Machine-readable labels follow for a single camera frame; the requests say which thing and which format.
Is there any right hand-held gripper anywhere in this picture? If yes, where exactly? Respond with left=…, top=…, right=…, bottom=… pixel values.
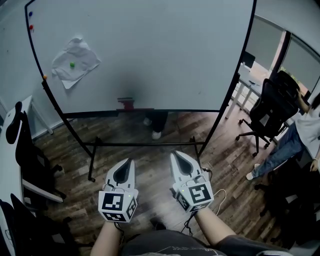
left=169, top=150, right=215, bottom=213

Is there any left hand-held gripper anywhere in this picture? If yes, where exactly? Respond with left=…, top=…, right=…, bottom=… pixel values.
left=98, top=158, right=139, bottom=223

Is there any black-framed whiteboard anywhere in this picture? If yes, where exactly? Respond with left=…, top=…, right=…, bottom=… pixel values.
left=24, top=0, right=258, bottom=183

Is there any white paper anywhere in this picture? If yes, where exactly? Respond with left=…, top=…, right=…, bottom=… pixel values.
left=51, top=37, right=102, bottom=90

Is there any person's right forearm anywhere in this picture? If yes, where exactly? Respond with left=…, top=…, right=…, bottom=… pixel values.
left=193, top=206, right=237, bottom=247

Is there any person's left forearm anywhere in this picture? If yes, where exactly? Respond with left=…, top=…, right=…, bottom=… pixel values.
left=89, top=220, right=124, bottom=256

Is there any red whiteboard eraser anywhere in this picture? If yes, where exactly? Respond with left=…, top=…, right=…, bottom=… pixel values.
left=116, top=97, right=136, bottom=111

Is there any person's black shoe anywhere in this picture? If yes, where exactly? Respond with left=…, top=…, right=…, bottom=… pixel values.
left=149, top=217, right=167, bottom=231

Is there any person's dark shirt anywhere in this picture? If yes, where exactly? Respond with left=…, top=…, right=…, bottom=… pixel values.
left=119, top=229, right=294, bottom=256

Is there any black office chair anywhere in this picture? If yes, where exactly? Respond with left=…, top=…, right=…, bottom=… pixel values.
left=0, top=193, right=79, bottom=256
left=5, top=101, right=67, bottom=208
left=235, top=70, right=301, bottom=158
left=254, top=159, right=320, bottom=251

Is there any white desk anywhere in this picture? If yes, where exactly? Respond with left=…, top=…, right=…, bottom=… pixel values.
left=224, top=62, right=296, bottom=126
left=0, top=94, right=55, bottom=256

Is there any black monitor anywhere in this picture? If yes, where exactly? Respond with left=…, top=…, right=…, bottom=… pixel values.
left=241, top=51, right=256, bottom=69

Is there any grey roller blind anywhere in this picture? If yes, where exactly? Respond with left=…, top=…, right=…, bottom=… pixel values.
left=245, top=14, right=286, bottom=71
left=279, top=37, right=320, bottom=94

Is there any white cable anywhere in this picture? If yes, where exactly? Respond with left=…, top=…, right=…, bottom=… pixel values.
left=211, top=188, right=227, bottom=216

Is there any black cable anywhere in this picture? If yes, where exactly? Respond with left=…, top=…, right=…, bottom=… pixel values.
left=183, top=211, right=201, bottom=236
left=113, top=221, right=126, bottom=252

